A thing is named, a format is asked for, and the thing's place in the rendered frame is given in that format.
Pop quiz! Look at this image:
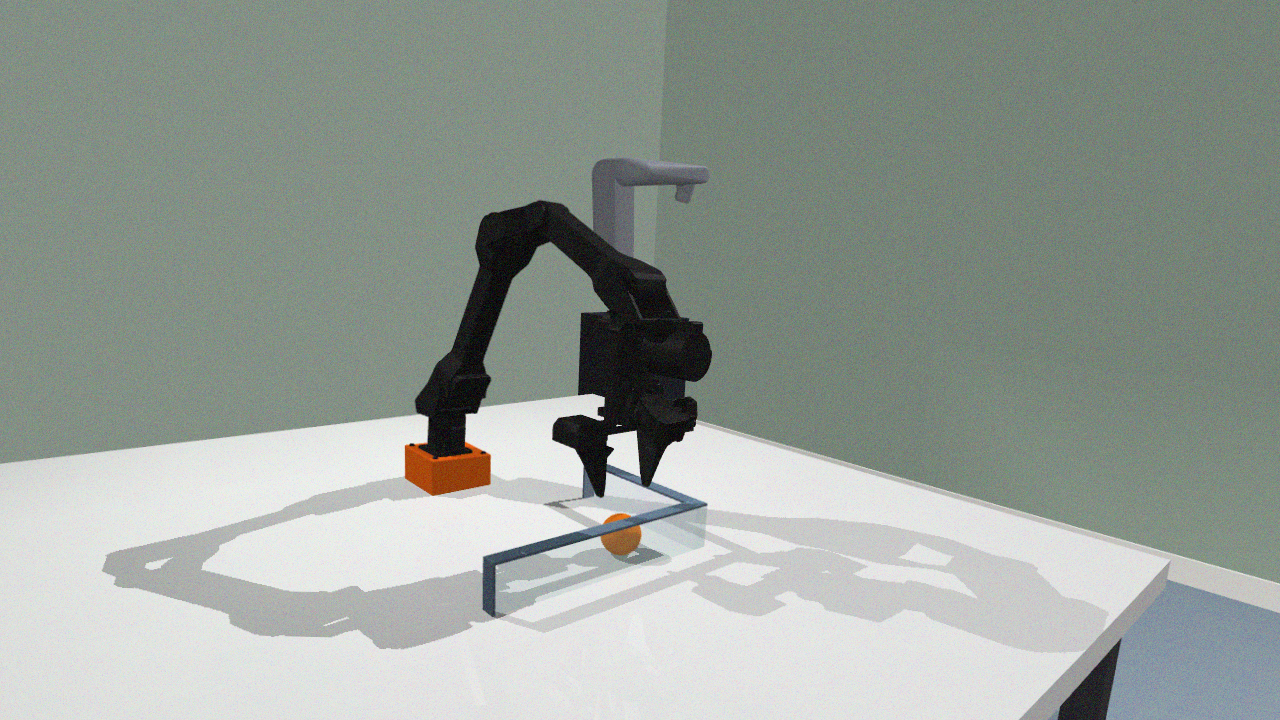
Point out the clear l-shaped low wall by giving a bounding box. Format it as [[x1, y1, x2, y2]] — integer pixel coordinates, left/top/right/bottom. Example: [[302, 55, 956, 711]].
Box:
[[495, 470, 707, 616]]

